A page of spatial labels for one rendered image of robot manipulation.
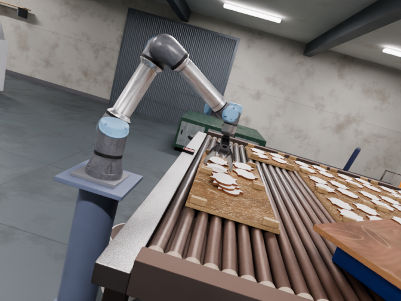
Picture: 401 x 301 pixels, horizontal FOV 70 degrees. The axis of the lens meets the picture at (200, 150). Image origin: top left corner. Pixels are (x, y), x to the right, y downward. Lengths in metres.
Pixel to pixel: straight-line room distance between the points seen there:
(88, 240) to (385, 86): 8.56
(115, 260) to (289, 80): 7.88
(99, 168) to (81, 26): 8.31
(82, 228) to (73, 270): 0.21
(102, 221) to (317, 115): 7.71
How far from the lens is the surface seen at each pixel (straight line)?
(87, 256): 1.38
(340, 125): 8.80
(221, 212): 1.06
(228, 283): 0.71
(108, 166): 1.21
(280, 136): 8.43
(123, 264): 0.73
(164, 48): 1.22
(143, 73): 1.32
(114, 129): 1.18
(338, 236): 0.96
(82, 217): 1.29
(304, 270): 0.99
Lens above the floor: 1.35
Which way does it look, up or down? 13 degrees down
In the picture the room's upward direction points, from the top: 16 degrees clockwise
